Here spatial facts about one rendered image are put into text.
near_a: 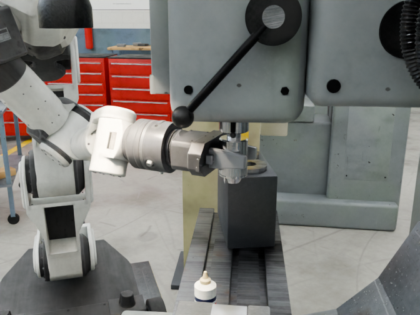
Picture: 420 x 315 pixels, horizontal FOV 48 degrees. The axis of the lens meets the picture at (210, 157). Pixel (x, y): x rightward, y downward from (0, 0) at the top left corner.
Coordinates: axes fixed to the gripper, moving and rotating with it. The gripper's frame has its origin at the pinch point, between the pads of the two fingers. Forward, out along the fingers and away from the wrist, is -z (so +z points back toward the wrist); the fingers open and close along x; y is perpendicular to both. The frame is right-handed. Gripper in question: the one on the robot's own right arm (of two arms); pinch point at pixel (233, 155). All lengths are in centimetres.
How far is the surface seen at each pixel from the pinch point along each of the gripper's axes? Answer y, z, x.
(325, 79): -14.1, -15.0, -7.6
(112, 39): 30, 543, 766
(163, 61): -15.0, 9.7, -5.3
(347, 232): 124, 4, 247
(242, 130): -4.7, -1.8, -1.5
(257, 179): 15.4, 5.6, 32.7
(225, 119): -8.0, -1.9, -9.0
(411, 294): 25.9, -29.8, 13.1
